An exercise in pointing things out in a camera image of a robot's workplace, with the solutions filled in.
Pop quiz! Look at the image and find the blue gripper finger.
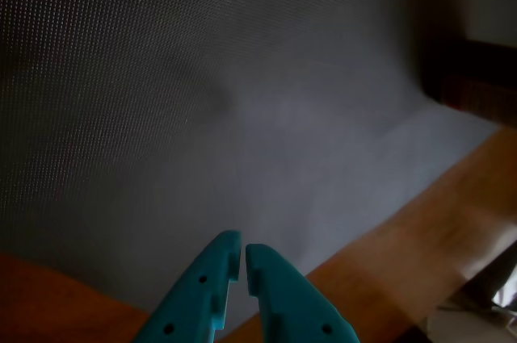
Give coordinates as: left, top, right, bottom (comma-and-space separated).
132, 230, 242, 343
245, 243, 360, 343

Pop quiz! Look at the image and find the grey textured table mat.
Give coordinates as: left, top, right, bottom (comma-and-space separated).
0, 0, 504, 340

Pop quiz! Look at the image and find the dark frame beside table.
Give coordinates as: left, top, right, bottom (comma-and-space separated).
438, 237, 517, 343

